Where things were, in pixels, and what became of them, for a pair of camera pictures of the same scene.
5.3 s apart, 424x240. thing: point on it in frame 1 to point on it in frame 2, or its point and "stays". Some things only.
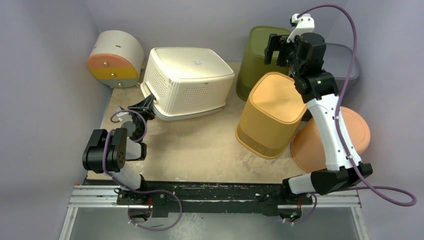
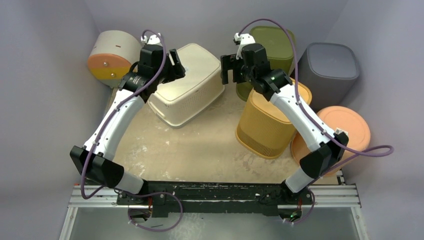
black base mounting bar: x=206 y=199 stays
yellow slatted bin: x=272 y=113 stays
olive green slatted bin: x=253 y=61 stays
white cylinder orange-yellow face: x=116 y=59 stays
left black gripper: x=146 y=108 to x=176 y=70
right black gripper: x=280 y=50 to x=230 y=68
